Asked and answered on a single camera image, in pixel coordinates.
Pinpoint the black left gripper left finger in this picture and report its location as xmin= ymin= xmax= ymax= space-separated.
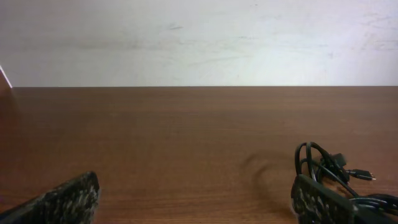
xmin=1 ymin=171 xmax=100 ymax=224

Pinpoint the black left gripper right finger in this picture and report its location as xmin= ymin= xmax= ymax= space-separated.
xmin=291 ymin=175 xmax=395 ymax=224

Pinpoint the black USB cable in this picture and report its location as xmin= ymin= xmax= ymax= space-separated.
xmin=349 ymin=193 xmax=398 ymax=216
xmin=294 ymin=141 xmax=376 ymax=200

